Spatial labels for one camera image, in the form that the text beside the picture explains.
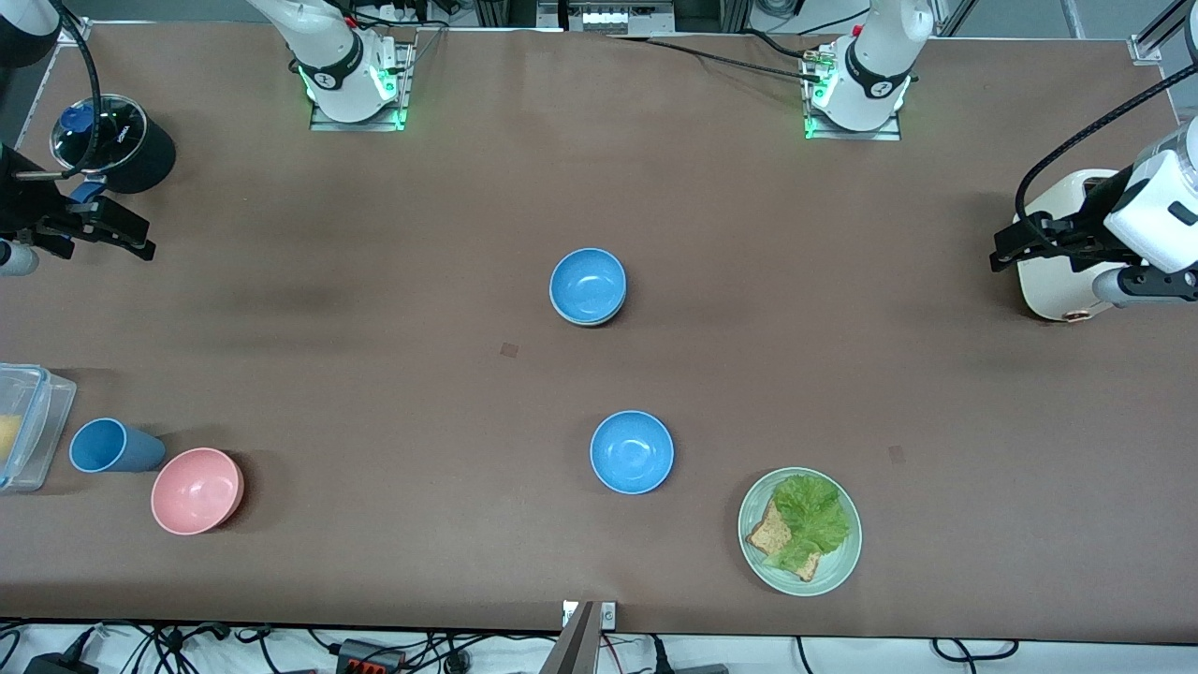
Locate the blue bowl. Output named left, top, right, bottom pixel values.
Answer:
left=590, top=410, right=675, bottom=495
left=548, top=247, right=628, bottom=324

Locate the pale green bowl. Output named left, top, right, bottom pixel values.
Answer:
left=550, top=292, right=627, bottom=328

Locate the pink bowl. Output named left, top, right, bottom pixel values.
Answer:
left=151, top=447, right=246, bottom=536

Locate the white toaster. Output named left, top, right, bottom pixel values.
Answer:
left=1014, top=168, right=1129, bottom=324

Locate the glass lid with blue knob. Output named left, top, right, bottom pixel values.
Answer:
left=50, top=94, right=149, bottom=175

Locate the clear plastic food container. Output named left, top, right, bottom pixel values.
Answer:
left=0, top=363, right=78, bottom=494

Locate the blue plastic cup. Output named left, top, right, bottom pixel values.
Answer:
left=68, top=418, right=168, bottom=474

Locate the green lettuce leaf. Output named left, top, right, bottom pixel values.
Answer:
left=766, top=474, right=852, bottom=574

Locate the pale green plate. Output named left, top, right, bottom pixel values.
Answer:
left=738, top=466, right=863, bottom=597

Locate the brown toast slice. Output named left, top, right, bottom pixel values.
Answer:
left=746, top=499, right=823, bottom=582

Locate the grey control box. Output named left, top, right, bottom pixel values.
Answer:
left=560, top=0, right=677, bottom=35

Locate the black orange power strip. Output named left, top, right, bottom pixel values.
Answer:
left=335, top=638, right=410, bottom=674

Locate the black pot with blue handle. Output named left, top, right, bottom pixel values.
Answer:
left=66, top=112, right=177, bottom=205

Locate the black left arm cable chain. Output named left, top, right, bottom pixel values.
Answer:
left=1015, top=61, right=1198, bottom=249

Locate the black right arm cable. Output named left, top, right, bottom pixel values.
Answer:
left=49, top=0, right=102, bottom=179

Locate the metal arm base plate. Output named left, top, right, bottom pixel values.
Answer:
left=803, top=47, right=904, bottom=142
left=309, top=42, right=415, bottom=132

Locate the black table cable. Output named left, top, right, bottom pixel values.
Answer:
left=739, top=28, right=820, bottom=62
left=606, top=34, right=826, bottom=85

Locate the black plug with cable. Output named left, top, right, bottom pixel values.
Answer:
left=646, top=637, right=731, bottom=674

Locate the grey camera mount pole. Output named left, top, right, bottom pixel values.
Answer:
left=538, top=601, right=600, bottom=674

